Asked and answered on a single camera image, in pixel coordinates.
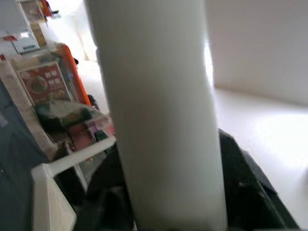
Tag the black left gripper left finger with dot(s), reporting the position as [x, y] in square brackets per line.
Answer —
[106, 192]

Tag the black tablecloth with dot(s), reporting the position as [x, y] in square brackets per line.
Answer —
[14, 156]

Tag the red printed food carton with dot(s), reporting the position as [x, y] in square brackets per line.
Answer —
[45, 81]

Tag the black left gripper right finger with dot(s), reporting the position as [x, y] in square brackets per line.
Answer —
[247, 192]

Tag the glossy black plastic bag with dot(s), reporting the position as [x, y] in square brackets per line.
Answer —
[62, 114]

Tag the small black item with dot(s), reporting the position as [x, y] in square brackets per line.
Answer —
[76, 61]

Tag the white plastic children table top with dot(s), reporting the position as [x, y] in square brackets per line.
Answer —
[53, 199]

